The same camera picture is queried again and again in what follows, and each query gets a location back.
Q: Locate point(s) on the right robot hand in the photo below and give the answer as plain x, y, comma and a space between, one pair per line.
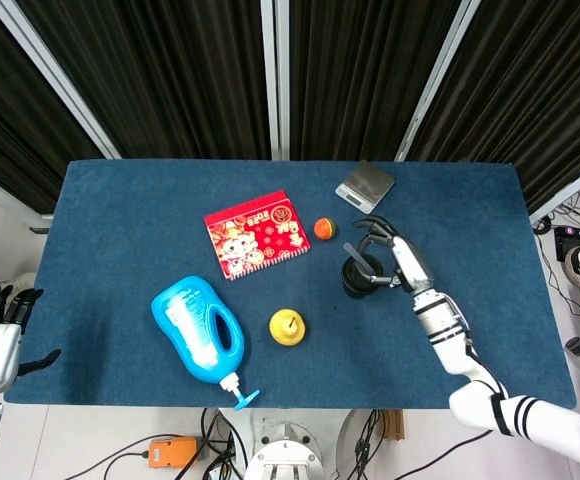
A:
412, 262

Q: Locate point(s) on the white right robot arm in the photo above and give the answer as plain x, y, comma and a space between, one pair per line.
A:
450, 340

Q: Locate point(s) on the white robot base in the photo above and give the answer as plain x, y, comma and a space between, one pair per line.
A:
290, 450

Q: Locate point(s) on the black cup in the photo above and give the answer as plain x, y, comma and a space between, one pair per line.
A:
355, 286

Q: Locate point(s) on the silver digital kitchen scale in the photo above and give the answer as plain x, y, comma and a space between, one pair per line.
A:
367, 182

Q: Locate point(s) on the small orange ball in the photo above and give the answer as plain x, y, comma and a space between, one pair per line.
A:
325, 228

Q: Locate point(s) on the yellow toy pear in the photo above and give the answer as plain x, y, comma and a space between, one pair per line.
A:
285, 327

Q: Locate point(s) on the red spiral notebook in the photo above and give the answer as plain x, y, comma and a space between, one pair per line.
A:
255, 235

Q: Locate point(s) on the blue table cloth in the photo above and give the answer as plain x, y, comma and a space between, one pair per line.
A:
120, 225

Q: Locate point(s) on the black pleated curtain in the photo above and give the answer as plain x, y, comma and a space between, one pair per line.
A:
535, 90
15, 125
360, 75
170, 75

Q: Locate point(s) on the blue pump detergent bottle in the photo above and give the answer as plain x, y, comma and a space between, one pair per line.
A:
195, 330

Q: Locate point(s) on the orange box on floor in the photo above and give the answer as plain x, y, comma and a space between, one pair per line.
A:
172, 451

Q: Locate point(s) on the white frame post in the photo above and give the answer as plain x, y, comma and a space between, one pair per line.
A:
55, 75
276, 80
570, 187
435, 85

